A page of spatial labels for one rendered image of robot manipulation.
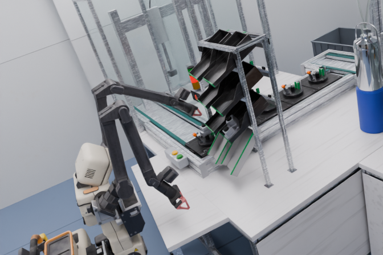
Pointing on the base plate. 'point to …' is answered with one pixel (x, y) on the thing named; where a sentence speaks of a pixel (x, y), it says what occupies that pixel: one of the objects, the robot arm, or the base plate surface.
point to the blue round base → (370, 111)
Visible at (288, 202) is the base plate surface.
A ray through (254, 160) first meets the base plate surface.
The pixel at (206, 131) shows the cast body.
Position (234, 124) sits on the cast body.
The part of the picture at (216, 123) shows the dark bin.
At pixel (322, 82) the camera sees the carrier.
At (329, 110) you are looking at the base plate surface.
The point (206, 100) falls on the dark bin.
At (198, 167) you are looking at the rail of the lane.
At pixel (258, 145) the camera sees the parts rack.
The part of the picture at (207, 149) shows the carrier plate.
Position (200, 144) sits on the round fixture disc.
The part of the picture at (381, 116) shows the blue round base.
